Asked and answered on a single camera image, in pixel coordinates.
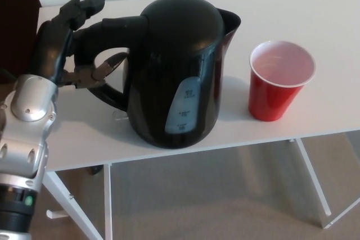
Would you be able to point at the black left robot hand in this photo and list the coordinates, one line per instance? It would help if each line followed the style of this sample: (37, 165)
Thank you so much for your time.
(50, 49)

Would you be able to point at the black electric kettle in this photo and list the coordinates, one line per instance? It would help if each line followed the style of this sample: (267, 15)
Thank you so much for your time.
(174, 54)

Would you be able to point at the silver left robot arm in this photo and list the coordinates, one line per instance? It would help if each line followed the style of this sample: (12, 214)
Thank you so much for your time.
(28, 105)

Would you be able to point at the red plastic cup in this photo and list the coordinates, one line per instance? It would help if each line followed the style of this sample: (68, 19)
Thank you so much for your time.
(272, 99)

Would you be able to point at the dark brown furniture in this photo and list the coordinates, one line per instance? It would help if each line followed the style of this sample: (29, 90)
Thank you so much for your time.
(14, 12)

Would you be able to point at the white table leg hook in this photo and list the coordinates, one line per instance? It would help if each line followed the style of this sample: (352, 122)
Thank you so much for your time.
(54, 214)

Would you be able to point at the white table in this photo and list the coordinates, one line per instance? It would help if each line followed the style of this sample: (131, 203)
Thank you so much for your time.
(323, 20)

